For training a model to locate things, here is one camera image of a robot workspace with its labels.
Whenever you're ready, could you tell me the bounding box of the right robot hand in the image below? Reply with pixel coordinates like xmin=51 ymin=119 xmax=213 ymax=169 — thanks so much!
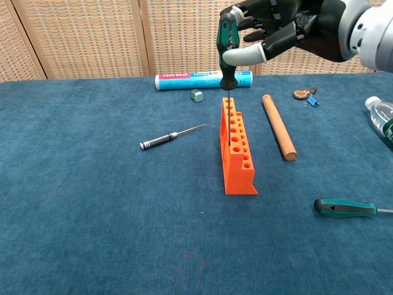
xmin=219 ymin=0 xmax=348 ymax=66

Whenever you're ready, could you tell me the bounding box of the green black stubby screwdriver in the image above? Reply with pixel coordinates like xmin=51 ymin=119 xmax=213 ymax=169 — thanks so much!
xmin=216 ymin=12 xmax=241 ymax=146

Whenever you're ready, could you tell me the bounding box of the orange screwdriver rack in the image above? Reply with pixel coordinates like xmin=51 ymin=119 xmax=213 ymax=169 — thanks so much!
xmin=219 ymin=97 xmax=259 ymax=196

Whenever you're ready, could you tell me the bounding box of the blue binder clip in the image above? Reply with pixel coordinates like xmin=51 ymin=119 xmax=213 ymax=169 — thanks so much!
xmin=303 ymin=95 xmax=321 ymax=108

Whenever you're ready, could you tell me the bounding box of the wooden dowel rod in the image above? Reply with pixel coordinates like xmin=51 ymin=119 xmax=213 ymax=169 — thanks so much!
xmin=261 ymin=94 xmax=298 ymax=162

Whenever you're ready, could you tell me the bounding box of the clear water bottle green label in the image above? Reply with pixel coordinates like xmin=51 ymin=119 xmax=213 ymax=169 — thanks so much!
xmin=364 ymin=96 xmax=393 ymax=150

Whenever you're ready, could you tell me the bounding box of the blue food wrap roll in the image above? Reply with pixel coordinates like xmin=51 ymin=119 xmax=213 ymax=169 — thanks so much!
xmin=154 ymin=70 xmax=254 ymax=92

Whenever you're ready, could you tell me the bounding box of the black silver precision screwdriver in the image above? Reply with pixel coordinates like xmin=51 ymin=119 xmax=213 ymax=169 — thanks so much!
xmin=139 ymin=123 xmax=206 ymax=151

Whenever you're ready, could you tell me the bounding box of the woven bamboo folding screen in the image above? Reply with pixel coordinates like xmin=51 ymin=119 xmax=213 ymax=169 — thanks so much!
xmin=0 ymin=0 xmax=393 ymax=84

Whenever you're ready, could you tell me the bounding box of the blue table cloth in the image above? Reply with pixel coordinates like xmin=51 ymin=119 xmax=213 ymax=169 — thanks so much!
xmin=0 ymin=72 xmax=393 ymax=295

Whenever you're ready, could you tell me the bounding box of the round wooden keychain disc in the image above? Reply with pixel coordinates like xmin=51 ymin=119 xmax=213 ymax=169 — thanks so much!
xmin=292 ymin=87 xmax=319 ymax=100

